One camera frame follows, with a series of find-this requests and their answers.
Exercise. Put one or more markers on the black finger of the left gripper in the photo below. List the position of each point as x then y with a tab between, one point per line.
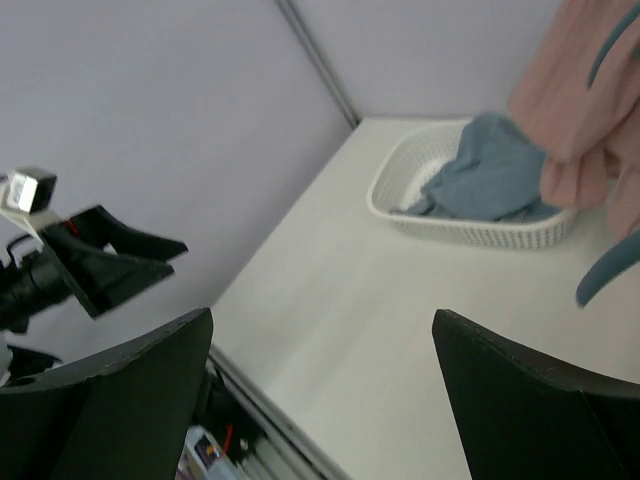
101	279

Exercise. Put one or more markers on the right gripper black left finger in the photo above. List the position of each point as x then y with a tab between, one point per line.
121	413

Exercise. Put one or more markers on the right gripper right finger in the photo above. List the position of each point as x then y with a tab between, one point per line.
523	414

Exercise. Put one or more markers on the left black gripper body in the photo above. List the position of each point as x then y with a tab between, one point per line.
28	287

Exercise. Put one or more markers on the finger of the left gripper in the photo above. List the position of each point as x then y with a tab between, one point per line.
98	228

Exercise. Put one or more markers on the teal hanger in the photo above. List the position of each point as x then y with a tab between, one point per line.
608	267
619	29

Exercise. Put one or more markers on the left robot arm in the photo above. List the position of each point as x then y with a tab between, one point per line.
18	361

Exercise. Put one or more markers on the pink ruffled skirt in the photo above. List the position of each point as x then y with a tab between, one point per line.
583	111

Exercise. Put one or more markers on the teal empty hanger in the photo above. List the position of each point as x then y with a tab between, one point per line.
619	29

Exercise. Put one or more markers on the blue grey cloth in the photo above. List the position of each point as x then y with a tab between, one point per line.
494	177

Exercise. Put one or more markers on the white plastic basket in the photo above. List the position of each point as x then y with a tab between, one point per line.
414	159

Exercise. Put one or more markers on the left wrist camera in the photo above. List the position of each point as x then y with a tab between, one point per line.
26	196

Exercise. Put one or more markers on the aluminium mounting rail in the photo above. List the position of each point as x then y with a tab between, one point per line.
282	450

